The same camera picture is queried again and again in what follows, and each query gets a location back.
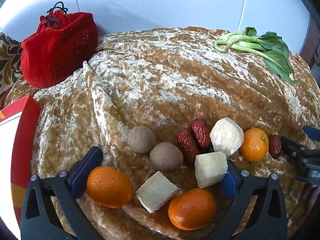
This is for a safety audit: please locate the golden velvet cloth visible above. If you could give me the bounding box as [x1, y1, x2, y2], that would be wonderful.
[5, 26, 320, 240]

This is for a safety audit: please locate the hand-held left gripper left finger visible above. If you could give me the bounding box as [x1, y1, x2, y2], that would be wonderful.
[20, 146, 104, 240]

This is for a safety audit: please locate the green bok choy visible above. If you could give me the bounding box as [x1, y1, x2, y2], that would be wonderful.
[213, 27, 297, 85]

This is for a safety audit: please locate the dark wooden furniture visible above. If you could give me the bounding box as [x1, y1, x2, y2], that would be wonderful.
[301, 17, 320, 68]

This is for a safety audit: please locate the orange kumquat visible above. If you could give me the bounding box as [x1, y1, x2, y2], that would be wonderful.
[168, 188, 216, 231]
[86, 166, 134, 208]
[240, 128, 269, 162]

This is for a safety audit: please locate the red and white box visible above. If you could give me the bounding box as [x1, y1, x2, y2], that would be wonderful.
[0, 95, 42, 228]

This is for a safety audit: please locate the brown floral patterned cloth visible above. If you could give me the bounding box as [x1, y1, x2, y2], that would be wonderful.
[0, 32, 24, 95]

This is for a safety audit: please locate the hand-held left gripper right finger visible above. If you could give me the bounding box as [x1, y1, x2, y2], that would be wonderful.
[217, 159, 288, 240]

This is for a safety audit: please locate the white yam chunk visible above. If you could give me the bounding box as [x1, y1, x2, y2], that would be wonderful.
[209, 117, 244, 156]
[194, 151, 228, 188]

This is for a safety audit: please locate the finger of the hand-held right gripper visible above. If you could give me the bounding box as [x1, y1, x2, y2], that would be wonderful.
[280, 136, 320, 183]
[302, 126, 320, 138]

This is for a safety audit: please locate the brown longan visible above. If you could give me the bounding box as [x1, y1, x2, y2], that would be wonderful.
[127, 126, 156, 154]
[149, 142, 184, 172]

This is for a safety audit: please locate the red date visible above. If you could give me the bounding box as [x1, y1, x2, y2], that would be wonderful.
[177, 127, 200, 157]
[269, 135, 282, 160]
[190, 118, 212, 149]

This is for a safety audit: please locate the red velvet drawstring pouch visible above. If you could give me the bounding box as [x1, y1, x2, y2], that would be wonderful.
[21, 2, 99, 88]

